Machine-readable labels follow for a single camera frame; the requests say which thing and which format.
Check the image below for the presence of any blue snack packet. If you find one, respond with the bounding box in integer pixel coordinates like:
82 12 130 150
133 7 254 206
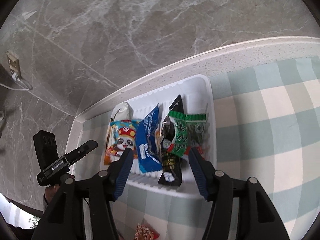
136 104 163 173

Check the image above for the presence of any long white snack packet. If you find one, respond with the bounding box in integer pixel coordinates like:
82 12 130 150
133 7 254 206
111 102 133 121

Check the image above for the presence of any panda print snack packet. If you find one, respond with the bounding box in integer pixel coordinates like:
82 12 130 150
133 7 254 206
104 119 140 166

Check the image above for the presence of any heart print star packet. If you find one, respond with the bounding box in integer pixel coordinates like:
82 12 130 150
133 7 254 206
135 224 160 240

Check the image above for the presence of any person's left hand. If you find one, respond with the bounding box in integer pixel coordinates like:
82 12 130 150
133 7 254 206
44 184 61 203

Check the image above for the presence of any wall socket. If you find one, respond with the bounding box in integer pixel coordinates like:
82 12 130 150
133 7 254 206
6 51 22 80

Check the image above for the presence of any green snack packet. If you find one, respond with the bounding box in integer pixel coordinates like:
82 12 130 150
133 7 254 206
168 111 208 158

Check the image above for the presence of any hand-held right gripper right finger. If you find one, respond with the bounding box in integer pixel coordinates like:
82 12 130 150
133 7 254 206
189 147 290 240

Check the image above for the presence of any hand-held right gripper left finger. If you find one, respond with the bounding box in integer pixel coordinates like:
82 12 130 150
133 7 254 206
31 148 134 240

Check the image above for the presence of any black snack packet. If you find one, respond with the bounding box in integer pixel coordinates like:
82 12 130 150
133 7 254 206
158 94 186 187

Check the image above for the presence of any white plug with cable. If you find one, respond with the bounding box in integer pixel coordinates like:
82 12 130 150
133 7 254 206
0 72 33 91

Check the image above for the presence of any green checkered tablecloth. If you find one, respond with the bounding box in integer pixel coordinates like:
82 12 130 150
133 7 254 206
75 56 320 240

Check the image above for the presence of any white plastic tray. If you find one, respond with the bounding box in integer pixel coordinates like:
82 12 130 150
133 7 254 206
100 74 217 197

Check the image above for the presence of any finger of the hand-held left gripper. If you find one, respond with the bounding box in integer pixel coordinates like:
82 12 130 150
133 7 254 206
65 140 98 167

